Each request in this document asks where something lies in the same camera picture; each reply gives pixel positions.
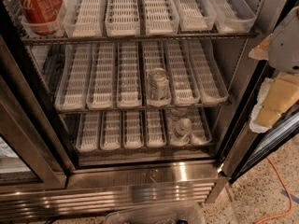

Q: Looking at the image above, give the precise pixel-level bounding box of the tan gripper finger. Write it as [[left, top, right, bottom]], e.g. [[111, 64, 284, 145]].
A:
[[249, 73, 299, 133], [249, 35, 272, 61]]

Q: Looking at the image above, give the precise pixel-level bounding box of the silver 7up can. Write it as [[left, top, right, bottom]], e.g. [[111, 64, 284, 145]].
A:
[[147, 68, 171, 106]]

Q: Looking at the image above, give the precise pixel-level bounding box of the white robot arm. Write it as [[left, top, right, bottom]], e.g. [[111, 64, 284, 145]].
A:
[[249, 7, 299, 133]]

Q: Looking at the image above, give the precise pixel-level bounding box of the fridge door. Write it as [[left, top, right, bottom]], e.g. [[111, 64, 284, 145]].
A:
[[221, 62, 299, 184]]

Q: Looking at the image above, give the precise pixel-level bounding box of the stainless steel fridge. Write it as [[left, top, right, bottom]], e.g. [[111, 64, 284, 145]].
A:
[[0, 0, 298, 222]]

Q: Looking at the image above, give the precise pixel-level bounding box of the red coca-cola can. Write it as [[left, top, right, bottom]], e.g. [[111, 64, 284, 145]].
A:
[[10, 0, 64, 35]]

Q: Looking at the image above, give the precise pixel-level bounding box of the clear tray with bottle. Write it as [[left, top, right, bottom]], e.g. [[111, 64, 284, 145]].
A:
[[164, 108, 212, 147]]

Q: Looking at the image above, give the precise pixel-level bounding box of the clear water bottle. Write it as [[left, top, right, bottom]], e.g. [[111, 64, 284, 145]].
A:
[[171, 108, 192, 147]]

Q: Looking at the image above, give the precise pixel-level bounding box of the clear tray with 7up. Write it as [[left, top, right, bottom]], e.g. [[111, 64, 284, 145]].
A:
[[142, 42, 171, 106]]

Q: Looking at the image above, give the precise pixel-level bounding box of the clear plastic bin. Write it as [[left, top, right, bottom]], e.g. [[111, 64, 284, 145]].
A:
[[104, 201, 206, 224]]

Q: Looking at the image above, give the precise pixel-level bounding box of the clear tray with cola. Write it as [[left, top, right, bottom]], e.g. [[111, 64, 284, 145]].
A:
[[19, 0, 68, 37]]

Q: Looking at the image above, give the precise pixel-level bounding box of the top wire shelf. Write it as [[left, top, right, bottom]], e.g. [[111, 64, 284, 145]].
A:
[[21, 32, 258, 46]]

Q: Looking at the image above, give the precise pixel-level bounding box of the wire shelf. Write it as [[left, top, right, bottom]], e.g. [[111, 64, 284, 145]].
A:
[[21, 32, 258, 46], [56, 99, 232, 115]]

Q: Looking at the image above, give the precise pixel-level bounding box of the middle wire shelf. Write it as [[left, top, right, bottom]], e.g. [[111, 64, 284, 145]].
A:
[[56, 99, 232, 115]]

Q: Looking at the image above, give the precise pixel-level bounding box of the orange cable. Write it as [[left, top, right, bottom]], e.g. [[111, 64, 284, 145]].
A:
[[254, 157, 294, 224]]

